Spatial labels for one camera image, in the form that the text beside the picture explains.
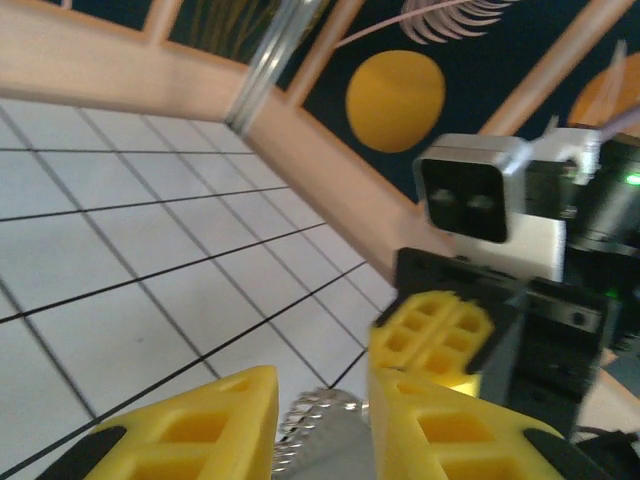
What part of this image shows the aluminium corner post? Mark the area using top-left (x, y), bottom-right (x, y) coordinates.
top-left (224, 0), bottom-right (324, 137)

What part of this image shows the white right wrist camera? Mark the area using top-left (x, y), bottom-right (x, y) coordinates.
top-left (413, 127), bottom-right (604, 284)

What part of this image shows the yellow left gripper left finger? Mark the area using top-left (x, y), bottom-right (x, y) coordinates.
top-left (49, 364), bottom-right (280, 480)

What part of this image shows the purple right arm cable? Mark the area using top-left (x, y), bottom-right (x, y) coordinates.
top-left (597, 107), bottom-right (640, 144)

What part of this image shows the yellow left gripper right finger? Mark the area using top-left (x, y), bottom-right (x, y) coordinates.
top-left (367, 367), bottom-right (619, 480)

